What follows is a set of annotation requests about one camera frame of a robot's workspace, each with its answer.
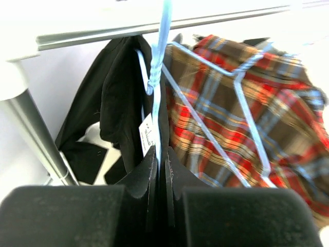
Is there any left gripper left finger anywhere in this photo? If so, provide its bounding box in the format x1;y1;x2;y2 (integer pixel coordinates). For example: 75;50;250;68
1;147;158;246

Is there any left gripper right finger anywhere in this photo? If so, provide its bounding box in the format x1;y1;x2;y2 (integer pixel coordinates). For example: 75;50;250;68
164;148;321;246

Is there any black shirt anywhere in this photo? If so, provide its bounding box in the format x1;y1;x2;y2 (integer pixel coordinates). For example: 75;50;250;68
56;36;153;184

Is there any blue hanger of black shirt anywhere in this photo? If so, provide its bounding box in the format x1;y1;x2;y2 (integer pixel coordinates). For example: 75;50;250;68
135;1;172;166

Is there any red brown plaid shirt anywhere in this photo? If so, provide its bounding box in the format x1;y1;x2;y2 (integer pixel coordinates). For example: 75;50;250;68
166;48;328;228

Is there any white and steel clothes rack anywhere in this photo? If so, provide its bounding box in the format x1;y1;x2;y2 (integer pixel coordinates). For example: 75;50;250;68
0;0;329;186

